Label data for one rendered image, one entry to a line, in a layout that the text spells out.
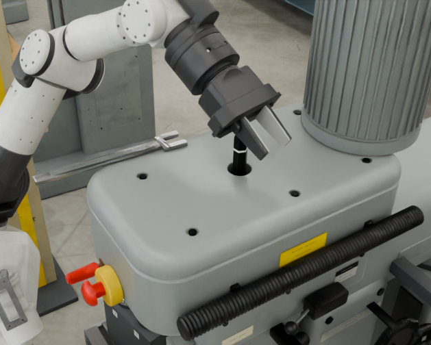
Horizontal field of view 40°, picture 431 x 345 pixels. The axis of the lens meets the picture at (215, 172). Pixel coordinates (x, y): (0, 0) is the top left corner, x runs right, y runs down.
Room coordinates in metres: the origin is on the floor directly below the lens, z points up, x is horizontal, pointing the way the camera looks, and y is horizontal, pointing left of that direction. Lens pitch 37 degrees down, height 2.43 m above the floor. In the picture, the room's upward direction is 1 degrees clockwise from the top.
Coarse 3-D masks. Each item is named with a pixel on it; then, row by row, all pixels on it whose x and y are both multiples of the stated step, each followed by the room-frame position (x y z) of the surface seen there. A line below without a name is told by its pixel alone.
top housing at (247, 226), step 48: (192, 144) 0.80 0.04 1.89; (288, 144) 0.81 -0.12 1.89; (96, 192) 0.68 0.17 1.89; (144, 192) 0.67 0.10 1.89; (192, 192) 0.68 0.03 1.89; (240, 192) 0.68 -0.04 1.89; (288, 192) 0.68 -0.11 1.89; (336, 192) 0.69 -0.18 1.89; (384, 192) 0.73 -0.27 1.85; (96, 240) 0.67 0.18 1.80; (144, 240) 0.57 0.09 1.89; (192, 240) 0.57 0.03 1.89; (240, 240) 0.59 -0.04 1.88; (288, 240) 0.63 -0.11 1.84; (336, 240) 0.69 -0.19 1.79; (144, 288) 0.54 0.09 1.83; (192, 288) 0.54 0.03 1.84
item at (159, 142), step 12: (144, 144) 0.79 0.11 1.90; (156, 144) 0.79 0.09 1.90; (168, 144) 0.79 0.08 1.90; (180, 144) 0.79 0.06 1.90; (108, 156) 0.75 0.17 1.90; (120, 156) 0.75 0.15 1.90; (132, 156) 0.76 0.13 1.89; (60, 168) 0.72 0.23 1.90; (72, 168) 0.72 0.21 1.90; (84, 168) 0.72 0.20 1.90; (36, 180) 0.69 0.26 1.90; (48, 180) 0.69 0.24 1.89
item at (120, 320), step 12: (108, 312) 1.14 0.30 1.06; (120, 312) 1.10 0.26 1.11; (132, 312) 1.10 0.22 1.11; (108, 324) 1.15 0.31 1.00; (120, 324) 1.10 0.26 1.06; (132, 324) 1.06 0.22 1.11; (108, 336) 1.16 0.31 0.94; (120, 336) 1.11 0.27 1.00; (132, 336) 1.06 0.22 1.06; (144, 336) 1.02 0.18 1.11; (156, 336) 1.02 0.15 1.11
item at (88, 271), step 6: (90, 264) 0.70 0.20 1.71; (96, 264) 0.70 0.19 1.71; (78, 270) 0.69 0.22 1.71; (84, 270) 0.69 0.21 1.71; (90, 270) 0.69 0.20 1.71; (66, 276) 0.68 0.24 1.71; (72, 276) 0.68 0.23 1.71; (78, 276) 0.68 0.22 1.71; (84, 276) 0.68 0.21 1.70; (90, 276) 0.69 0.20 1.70; (72, 282) 0.67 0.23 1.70
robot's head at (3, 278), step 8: (0, 272) 0.71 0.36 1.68; (8, 272) 0.72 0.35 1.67; (16, 272) 0.72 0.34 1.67; (0, 280) 0.67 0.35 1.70; (8, 280) 0.67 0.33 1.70; (0, 288) 0.66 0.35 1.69; (8, 288) 0.67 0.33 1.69; (16, 296) 0.67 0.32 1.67; (0, 304) 0.65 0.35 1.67; (16, 304) 0.66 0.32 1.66; (0, 312) 0.64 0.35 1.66; (24, 312) 0.65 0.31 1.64; (8, 320) 0.64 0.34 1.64; (16, 320) 0.64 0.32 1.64; (24, 320) 0.65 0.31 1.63; (8, 328) 0.63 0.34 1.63
